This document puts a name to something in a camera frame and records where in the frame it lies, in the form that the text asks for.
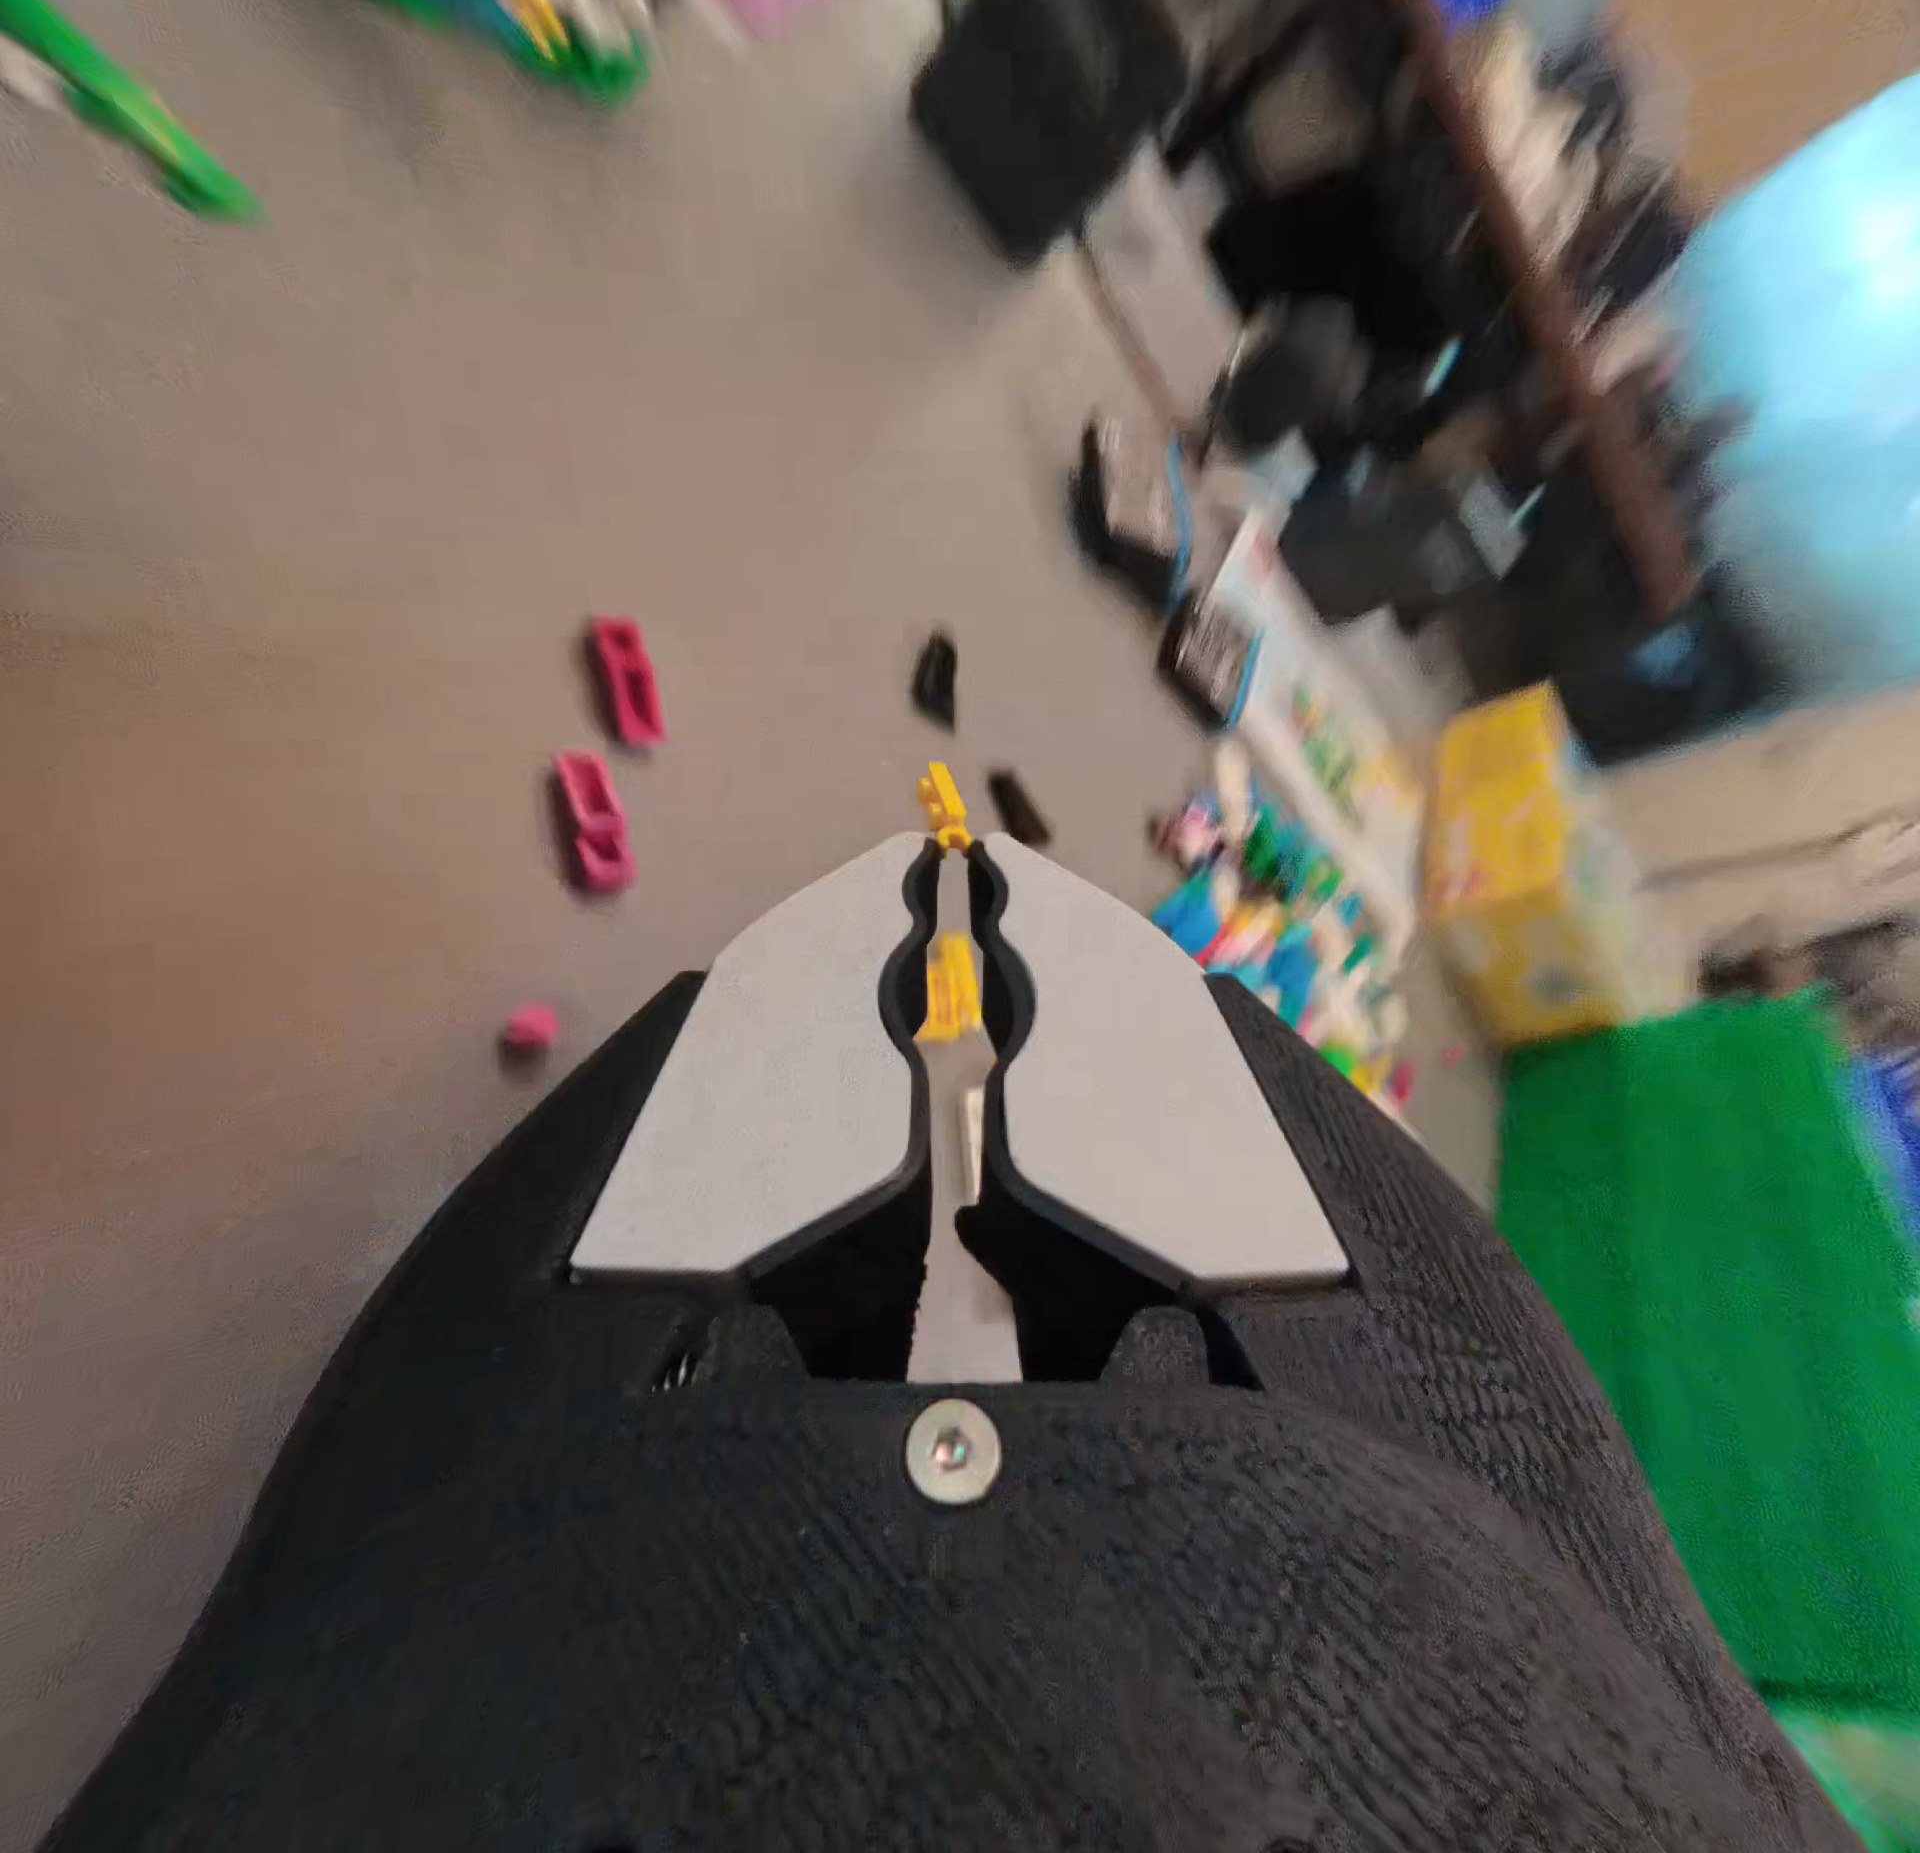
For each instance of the pile of mixed lego bricks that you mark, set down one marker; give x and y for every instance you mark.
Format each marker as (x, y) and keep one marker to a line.
(1276, 939)

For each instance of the black battery with blue edge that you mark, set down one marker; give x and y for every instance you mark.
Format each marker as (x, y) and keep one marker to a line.
(1208, 653)
(1138, 504)

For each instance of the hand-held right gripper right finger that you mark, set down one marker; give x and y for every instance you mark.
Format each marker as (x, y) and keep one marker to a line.
(1154, 1088)

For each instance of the magenta lego slope brick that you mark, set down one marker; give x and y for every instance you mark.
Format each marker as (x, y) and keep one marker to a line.
(589, 819)
(623, 681)

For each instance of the black charger case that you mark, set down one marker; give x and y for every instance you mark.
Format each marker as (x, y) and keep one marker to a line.
(1035, 97)

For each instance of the stack of green bins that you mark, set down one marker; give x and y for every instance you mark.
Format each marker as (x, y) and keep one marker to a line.
(1696, 1329)

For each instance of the multicolour lego wing assembly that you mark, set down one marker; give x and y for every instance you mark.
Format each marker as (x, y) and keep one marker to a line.
(134, 129)

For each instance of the black lego wedge plate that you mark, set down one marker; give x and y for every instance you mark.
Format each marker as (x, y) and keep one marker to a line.
(933, 678)
(1017, 807)

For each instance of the white lego picture sheet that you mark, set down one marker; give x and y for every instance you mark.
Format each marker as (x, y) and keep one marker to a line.
(1319, 745)

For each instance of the lego flower model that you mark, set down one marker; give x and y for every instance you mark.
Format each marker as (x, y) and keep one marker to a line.
(585, 7)

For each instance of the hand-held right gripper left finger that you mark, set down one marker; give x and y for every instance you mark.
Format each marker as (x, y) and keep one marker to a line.
(764, 1088)

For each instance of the pink round lego stud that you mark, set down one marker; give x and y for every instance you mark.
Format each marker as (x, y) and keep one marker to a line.
(527, 1028)

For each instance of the yellow lego clip plate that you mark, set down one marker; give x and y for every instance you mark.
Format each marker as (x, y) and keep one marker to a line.
(943, 804)

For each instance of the yellow lego frame piece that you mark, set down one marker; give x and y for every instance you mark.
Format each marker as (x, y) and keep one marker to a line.
(951, 991)

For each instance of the yellow lego box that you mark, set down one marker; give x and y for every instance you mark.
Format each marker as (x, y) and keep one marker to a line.
(1515, 864)

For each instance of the white lego plates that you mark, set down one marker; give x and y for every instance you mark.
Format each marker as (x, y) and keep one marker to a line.
(972, 1132)

